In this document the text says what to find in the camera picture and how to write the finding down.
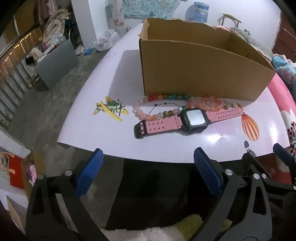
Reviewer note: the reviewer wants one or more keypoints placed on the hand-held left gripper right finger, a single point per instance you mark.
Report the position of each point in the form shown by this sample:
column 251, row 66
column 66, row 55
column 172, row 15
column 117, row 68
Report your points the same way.
column 208, row 172

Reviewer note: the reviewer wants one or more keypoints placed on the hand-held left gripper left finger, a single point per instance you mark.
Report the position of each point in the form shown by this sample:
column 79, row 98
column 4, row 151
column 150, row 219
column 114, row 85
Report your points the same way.
column 90, row 172

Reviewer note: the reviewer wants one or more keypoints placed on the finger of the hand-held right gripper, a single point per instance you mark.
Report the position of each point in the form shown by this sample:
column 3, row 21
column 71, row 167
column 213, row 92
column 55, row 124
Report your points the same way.
column 283, row 154
column 251, row 162

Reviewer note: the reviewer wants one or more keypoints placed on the square digital wristwatch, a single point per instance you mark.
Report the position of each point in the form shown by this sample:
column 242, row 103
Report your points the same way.
column 161, row 124

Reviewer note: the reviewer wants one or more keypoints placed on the brown cardboard box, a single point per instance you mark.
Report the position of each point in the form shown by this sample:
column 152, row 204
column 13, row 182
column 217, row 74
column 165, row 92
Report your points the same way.
column 196, row 69

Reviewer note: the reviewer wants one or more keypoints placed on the yellow-green cloth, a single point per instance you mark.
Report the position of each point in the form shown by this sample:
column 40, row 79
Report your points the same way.
column 192, row 223

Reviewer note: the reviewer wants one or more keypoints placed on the pink floral blanket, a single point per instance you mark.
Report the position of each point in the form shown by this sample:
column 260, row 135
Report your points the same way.
column 282, row 99

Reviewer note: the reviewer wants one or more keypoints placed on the red paper bag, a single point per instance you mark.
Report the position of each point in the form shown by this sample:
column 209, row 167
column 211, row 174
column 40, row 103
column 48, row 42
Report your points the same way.
column 17, row 173

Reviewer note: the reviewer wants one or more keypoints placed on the white fluffy towel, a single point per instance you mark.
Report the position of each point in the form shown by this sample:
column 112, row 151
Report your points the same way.
column 138, row 234

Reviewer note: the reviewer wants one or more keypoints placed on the blue floral cushion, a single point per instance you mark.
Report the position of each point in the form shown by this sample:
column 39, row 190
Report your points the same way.
column 285, row 69

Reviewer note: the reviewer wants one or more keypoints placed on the grey board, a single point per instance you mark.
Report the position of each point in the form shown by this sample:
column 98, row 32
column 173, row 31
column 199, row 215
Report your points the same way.
column 57, row 64

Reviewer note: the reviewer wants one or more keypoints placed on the brown door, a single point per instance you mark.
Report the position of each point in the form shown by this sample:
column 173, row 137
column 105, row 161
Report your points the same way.
column 286, row 39

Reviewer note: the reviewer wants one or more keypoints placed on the grey fluffy blanket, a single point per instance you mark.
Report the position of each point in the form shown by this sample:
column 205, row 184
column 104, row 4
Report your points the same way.
column 252, row 38

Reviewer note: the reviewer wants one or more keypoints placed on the blue bottle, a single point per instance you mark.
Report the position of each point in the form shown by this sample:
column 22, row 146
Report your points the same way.
column 88, row 51

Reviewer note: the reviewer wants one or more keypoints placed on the metal railing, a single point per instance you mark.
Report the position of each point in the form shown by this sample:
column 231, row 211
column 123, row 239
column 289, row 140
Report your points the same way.
column 13, row 69

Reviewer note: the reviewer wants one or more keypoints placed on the white plastic bag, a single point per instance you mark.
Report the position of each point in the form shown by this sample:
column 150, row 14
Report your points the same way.
column 106, row 40

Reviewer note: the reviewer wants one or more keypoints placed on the wooden chair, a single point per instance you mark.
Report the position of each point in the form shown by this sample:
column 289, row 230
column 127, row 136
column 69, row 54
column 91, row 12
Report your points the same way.
column 230, row 16

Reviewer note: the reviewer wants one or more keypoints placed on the pile of clothes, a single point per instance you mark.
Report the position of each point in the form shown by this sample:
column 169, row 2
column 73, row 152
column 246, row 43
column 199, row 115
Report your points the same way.
column 54, row 25

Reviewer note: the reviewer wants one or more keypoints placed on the blue water jug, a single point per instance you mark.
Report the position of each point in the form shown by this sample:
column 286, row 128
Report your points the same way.
column 200, row 14

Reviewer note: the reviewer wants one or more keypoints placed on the patterned hanging cloth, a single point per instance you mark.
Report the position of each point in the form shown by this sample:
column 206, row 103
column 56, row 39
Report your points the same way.
column 148, row 8

